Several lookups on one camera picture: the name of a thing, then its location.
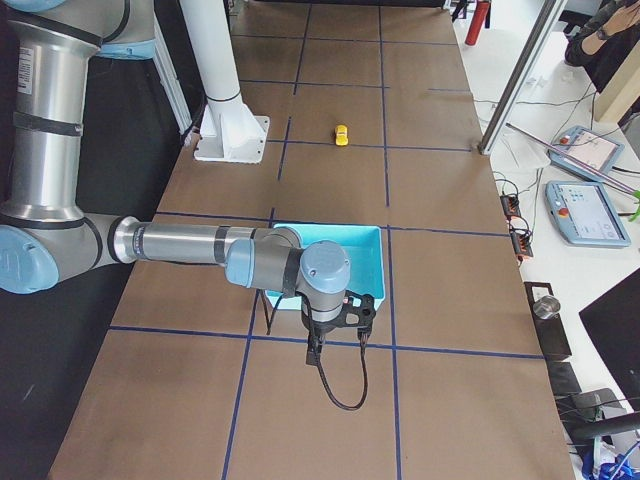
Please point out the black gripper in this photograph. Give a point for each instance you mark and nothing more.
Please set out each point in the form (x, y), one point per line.
(317, 328)

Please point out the yellow beetle toy car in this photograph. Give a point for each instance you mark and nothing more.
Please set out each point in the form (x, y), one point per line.
(341, 137)

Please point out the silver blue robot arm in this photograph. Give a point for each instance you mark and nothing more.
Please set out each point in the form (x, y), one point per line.
(46, 238)

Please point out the turquoise plastic bin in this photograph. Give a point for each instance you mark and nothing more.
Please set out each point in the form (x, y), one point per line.
(363, 245)

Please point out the black orange power strip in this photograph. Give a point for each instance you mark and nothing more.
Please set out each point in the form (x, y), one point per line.
(521, 242)
(511, 205)

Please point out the silver metal cup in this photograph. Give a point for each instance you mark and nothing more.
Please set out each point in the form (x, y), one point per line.
(546, 307)

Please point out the near blue teach pendant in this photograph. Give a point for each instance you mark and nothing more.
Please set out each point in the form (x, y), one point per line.
(584, 215)

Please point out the blue teach pendant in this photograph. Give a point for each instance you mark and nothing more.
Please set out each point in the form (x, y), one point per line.
(584, 215)
(599, 152)

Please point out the black monitor corner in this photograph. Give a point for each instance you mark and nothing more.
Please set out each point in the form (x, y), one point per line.
(612, 324)

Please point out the silver metal rod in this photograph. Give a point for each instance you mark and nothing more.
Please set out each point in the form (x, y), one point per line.
(579, 164)

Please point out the far blue teach pendant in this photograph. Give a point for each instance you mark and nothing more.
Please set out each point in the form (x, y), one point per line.
(599, 152)

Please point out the red fire extinguisher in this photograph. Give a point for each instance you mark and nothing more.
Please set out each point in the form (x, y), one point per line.
(478, 22)

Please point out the seated person in black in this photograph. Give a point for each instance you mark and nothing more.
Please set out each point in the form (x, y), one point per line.
(605, 41)

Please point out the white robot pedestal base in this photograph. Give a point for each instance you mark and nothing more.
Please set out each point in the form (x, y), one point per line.
(229, 131)

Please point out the aluminium frame post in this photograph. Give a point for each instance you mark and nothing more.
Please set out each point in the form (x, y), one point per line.
(542, 28)

